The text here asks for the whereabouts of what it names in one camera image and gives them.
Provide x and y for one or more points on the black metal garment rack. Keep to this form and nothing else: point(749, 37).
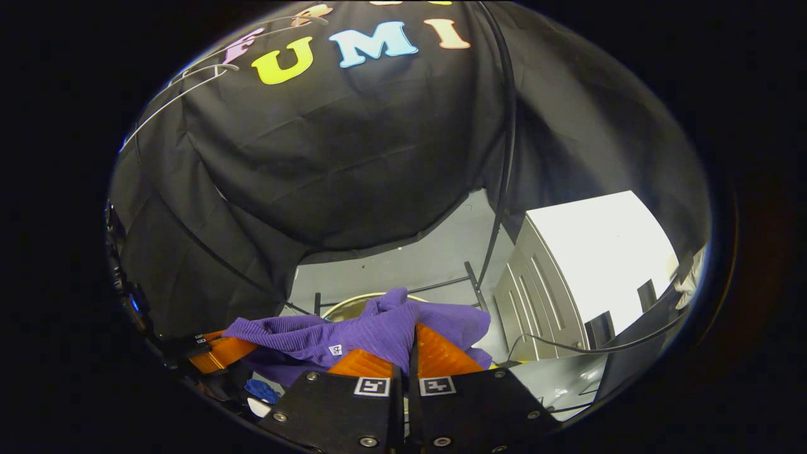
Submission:
point(508, 126)

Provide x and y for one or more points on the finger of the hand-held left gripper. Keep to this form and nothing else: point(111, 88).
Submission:
point(220, 353)

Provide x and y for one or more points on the white cabinet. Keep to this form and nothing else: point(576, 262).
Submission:
point(599, 252)

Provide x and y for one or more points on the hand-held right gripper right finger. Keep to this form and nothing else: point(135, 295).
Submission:
point(413, 410)

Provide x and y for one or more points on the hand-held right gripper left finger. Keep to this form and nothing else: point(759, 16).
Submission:
point(397, 410)

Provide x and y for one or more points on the white cloth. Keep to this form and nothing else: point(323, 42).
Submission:
point(690, 280)

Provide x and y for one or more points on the blue cloth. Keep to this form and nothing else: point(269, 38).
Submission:
point(261, 391)

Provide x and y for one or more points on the black block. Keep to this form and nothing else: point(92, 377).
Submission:
point(599, 330)
point(648, 296)

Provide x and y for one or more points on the cream rimmed laundry hamper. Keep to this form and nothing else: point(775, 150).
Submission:
point(340, 305)

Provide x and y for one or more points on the purple knit garment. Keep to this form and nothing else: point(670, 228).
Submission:
point(378, 328)

